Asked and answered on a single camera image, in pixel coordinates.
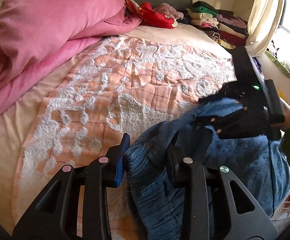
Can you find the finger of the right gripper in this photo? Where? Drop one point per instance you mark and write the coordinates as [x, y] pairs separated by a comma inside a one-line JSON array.
[[215, 119], [216, 97]]

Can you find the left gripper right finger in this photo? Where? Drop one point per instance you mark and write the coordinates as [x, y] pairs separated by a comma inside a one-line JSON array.
[[217, 205]]

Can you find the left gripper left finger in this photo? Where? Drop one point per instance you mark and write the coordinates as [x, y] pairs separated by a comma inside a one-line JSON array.
[[73, 204]]

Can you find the blue denim pants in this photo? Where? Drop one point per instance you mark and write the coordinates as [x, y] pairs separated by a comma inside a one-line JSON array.
[[257, 162]]

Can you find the person's right hand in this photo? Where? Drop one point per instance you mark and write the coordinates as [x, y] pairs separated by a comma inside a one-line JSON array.
[[286, 124]]

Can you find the stack of folded clothes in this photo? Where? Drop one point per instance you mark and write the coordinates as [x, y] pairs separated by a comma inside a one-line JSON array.
[[222, 26]]

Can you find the cream curtain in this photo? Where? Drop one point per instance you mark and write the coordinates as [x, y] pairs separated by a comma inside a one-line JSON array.
[[262, 24]]

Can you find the beige bed sheet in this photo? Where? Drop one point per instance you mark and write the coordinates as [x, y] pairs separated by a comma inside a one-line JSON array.
[[17, 121]]

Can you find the peach white tufted bedspread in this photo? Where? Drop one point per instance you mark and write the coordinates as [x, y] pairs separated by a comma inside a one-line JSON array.
[[123, 85]]

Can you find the mauve crumpled garment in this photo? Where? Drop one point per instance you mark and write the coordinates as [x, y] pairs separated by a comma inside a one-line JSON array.
[[169, 11]]

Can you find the red patterned cloth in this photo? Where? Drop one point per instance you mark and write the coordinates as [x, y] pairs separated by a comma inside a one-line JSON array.
[[149, 17]]

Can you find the pink folded duvet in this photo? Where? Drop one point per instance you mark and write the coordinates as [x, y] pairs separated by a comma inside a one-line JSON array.
[[37, 36]]

